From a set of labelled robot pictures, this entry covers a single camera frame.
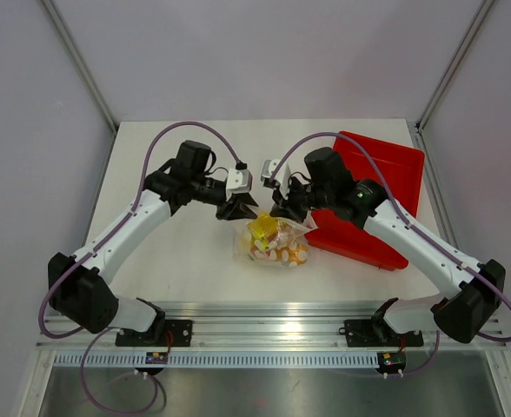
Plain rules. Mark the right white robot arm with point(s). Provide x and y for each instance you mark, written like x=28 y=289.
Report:
x=468 y=290

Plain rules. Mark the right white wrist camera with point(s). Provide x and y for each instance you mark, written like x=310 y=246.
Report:
x=275 y=175

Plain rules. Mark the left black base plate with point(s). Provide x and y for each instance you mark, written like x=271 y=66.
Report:
x=175 y=332

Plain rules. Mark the right aluminium frame post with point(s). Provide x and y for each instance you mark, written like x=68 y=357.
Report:
x=466 y=43

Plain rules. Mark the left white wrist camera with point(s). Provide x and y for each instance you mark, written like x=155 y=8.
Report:
x=238 y=181

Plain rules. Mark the yellow pear toy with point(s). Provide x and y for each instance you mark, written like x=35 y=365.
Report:
x=264 y=228

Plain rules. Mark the watermelon slice toy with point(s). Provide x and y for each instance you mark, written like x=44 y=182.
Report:
x=282 y=234

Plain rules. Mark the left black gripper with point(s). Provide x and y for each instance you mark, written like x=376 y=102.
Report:
x=236 y=208

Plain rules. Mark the aluminium frame post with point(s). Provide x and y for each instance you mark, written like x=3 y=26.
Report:
x=68 y=42
x=466 y=43

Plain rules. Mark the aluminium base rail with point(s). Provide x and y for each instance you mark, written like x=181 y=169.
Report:
x=268 y=326

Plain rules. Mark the white slotted cable duct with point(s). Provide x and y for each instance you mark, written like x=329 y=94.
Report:
x=218 y=360

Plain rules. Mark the left aluminium frame post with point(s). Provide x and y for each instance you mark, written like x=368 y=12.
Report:
x=68 y=42

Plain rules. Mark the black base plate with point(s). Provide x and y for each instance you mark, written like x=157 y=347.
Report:
x=368 y=333
x=175 y=332

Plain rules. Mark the clear zip top bag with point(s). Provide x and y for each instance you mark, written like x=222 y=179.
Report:
x=243 y=242

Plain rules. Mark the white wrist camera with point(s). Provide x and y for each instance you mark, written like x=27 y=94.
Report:
x=275 y=175
x=238 y=181

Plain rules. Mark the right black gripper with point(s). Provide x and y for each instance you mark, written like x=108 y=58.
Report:
x=286 y=207

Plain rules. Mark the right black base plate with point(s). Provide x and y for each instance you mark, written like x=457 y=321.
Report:
x=368 y=333

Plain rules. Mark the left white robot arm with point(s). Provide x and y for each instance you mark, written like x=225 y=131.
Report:
x=79 y=284

